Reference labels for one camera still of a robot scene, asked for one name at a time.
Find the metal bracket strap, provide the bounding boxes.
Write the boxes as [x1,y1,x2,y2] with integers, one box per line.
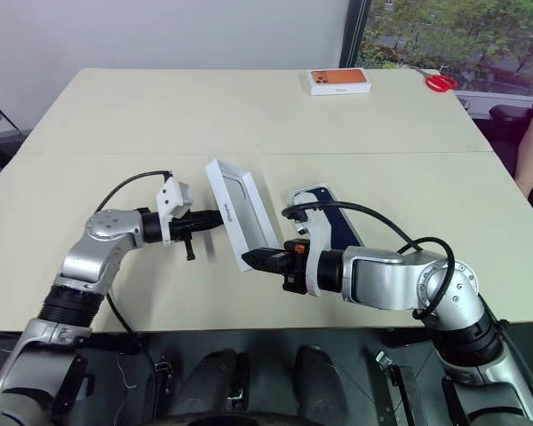
[374,350,417,426]

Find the white phone box lid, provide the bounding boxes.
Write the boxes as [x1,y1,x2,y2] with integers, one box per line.
[203,158,282,273]

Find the black office chair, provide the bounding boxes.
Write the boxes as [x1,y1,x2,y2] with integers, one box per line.
[469,103,533,178]

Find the dark window frame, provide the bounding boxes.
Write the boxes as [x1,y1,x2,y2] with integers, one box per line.
[338,0,375,70]

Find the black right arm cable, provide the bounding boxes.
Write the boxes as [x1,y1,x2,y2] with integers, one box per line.
[281,200,457,321]

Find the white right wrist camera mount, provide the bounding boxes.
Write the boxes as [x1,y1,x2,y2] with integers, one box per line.
[290,193,335,297]

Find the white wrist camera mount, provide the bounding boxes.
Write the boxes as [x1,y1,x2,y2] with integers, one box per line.
[290,193,335,297]
[154,177,195,246]

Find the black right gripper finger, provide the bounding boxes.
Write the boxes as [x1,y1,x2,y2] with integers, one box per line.
[241,253,277,274]
[247,247,290,262]

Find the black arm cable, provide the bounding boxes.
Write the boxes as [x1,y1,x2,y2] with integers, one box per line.
[281,200,457,321]
[94,170,175,214]

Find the orange print phone box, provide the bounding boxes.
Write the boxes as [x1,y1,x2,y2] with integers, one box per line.
[304,67,374,97]

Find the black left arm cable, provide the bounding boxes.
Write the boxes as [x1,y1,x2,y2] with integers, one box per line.
[94,170,175,214]

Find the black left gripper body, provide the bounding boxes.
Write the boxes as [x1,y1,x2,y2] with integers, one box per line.
[168,209,205,263]

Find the red handled scissors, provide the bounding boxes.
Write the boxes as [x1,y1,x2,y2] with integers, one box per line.
[414,67,459,94]

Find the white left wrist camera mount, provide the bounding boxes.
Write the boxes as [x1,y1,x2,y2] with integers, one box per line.
[154,177,195,246]

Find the dark rounded shape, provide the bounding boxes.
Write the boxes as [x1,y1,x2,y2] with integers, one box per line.
[165,347,251,419]
[292,344,344,423]

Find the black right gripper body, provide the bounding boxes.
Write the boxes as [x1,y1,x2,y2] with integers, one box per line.
[269,238,313,296]

